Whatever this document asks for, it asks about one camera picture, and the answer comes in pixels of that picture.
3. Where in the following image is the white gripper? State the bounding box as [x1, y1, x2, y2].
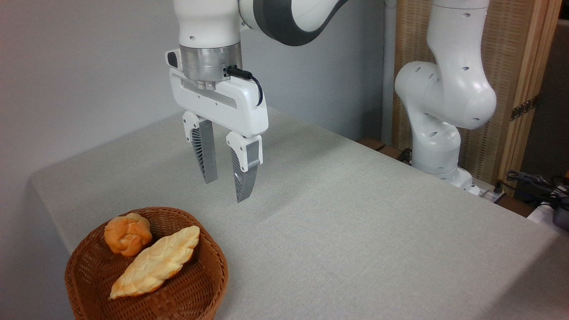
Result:
[165, 48, 269, 204]

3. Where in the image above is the round orange bread roll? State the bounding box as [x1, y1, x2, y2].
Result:
[104, 212, 153, 258]

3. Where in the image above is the long pale braided bread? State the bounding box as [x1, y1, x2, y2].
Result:
[109, 225, 201, 300]

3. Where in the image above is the brown woven wicker basket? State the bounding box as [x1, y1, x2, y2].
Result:
[64, 206, 229, 320]

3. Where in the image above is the grey tablecloth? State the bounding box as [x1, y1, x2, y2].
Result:
[29, 106, 569, 320]

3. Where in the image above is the grey vertical pipe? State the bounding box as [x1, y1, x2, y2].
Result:
[381, 0, 397, 145]

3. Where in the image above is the metal screen hinge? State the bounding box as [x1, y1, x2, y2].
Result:
[510, 95, 540, 122]

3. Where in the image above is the wicker and wood folding screen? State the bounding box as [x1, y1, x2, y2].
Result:
[391, 0, 563, 189]

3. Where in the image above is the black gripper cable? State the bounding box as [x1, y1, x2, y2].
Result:
[226, 66, 264, 108]

